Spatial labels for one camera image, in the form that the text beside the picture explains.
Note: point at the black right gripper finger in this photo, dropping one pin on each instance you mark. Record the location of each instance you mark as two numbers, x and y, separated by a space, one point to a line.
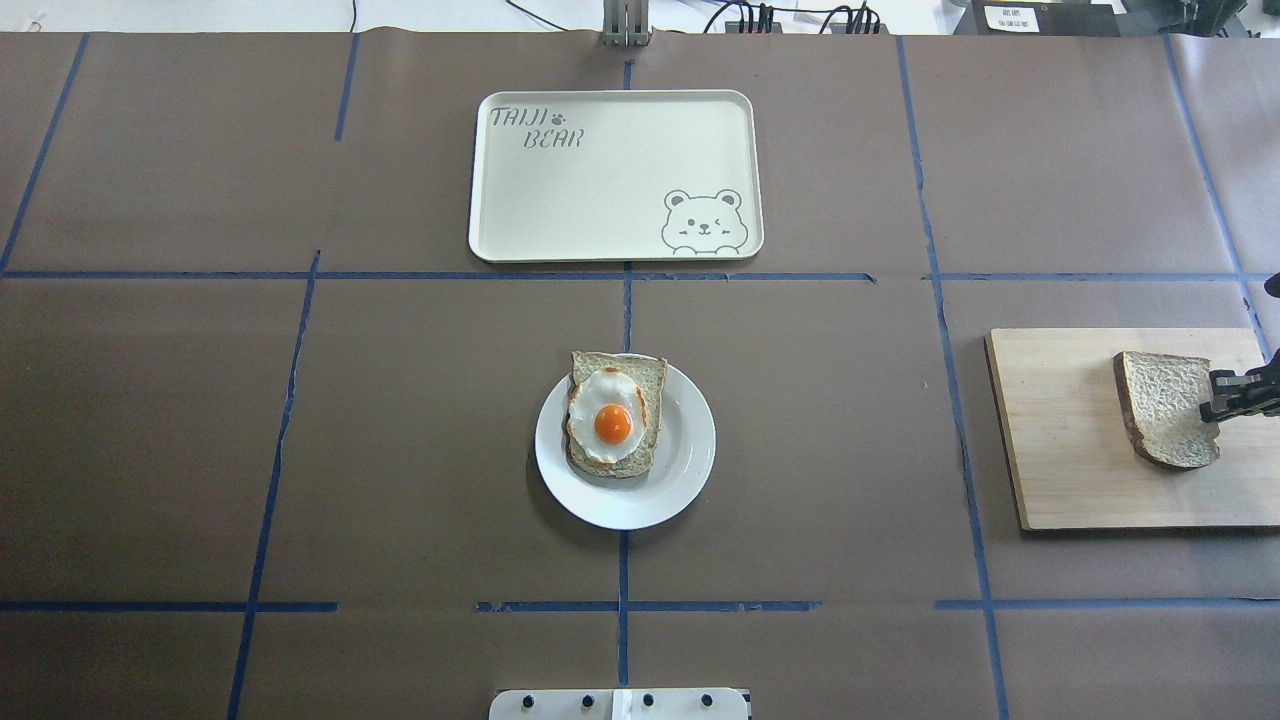
1225 381
1222 408

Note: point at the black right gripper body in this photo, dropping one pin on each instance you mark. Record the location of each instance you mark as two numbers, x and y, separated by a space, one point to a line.
1243 391

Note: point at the bread slice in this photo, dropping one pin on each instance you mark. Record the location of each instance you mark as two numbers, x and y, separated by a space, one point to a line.
650 373
1160 397

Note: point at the white round plate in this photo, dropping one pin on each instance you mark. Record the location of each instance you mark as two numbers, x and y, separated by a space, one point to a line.
684 456

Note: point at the wooden cutting board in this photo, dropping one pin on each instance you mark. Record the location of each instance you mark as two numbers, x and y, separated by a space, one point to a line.
1072 466

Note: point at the fried egg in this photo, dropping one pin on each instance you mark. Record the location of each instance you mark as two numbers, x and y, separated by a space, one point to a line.
607 418

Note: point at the cream bear tray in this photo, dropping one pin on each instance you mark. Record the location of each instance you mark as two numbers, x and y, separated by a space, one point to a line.
617 175

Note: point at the aluminium frame post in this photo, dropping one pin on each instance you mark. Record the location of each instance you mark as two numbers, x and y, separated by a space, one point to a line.
626 23

